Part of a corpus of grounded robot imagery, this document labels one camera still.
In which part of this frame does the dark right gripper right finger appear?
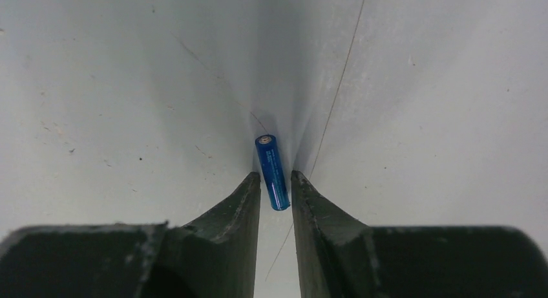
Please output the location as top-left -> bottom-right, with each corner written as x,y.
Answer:
291,171 -> 547,297

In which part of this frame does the blue battery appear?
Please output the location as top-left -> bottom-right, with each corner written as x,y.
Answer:
255,134 -> 290,211

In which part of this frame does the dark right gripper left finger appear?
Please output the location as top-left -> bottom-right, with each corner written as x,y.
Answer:
1,172 -> 261,297

